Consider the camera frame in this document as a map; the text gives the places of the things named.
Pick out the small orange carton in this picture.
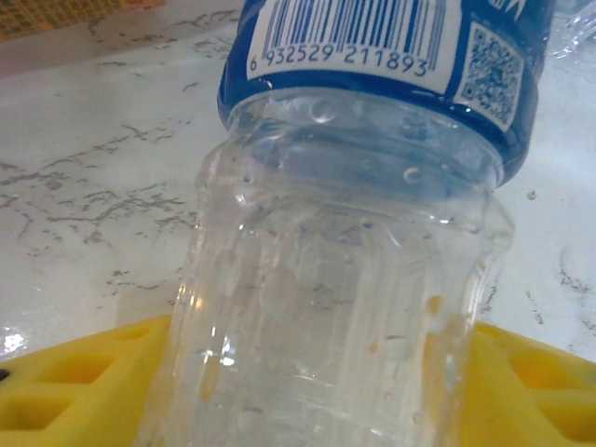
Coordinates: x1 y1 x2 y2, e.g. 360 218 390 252
0 0 168 42

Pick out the blue-labelled clear bottle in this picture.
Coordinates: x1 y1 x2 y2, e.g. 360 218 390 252
134 0 558 447

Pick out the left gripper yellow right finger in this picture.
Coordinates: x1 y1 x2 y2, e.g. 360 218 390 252
449 323 596 447

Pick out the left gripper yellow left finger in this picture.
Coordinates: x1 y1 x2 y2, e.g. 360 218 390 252
0 315 176 447

